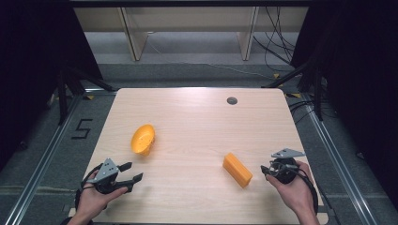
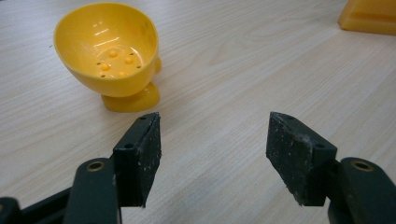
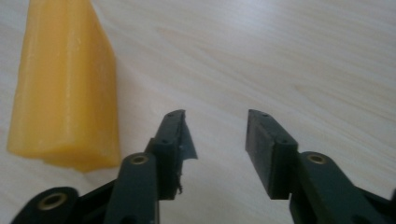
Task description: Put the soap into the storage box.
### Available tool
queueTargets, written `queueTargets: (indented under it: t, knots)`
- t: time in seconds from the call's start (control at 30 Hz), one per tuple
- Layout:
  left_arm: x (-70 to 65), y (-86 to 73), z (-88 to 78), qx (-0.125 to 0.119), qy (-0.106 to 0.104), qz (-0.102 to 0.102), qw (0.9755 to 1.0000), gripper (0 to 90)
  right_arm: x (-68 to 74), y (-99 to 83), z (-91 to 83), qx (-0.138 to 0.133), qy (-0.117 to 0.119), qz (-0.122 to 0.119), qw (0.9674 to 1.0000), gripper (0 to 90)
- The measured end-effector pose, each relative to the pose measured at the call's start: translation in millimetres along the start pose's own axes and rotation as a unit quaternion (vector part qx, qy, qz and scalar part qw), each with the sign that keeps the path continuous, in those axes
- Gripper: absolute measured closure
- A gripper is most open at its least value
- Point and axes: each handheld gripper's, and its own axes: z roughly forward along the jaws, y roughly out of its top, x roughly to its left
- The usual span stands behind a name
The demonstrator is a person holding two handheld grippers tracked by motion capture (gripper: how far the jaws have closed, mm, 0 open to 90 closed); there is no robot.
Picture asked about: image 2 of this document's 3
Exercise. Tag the yellow plastic block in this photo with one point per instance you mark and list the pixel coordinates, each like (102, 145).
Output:
(370, 15)

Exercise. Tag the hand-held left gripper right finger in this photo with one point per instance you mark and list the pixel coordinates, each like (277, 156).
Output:
(299, 158)

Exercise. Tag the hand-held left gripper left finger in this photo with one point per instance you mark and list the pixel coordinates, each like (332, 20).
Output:
(137, 161)

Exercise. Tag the yellow plastic strainer bowl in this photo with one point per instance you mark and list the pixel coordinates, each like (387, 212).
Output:
(109, 56)

